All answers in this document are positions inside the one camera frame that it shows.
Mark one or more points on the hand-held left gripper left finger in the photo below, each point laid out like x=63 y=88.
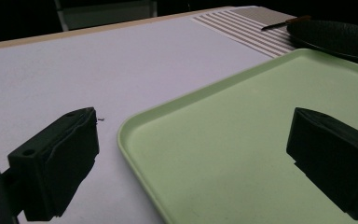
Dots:
x=52 y=165

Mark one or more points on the light green tray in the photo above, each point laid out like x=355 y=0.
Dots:
x=230 y=140

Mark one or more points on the grey-framed background desk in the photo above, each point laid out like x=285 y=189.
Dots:
x=105 y=15

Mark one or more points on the white table board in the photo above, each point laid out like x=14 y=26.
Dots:
x=74 y=77

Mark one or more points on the striped woven placemat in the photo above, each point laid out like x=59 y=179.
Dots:
x=245 y=28

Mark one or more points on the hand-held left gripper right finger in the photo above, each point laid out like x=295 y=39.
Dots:
x=335 y=161

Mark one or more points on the black round plate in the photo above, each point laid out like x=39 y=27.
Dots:
x=332 y=37

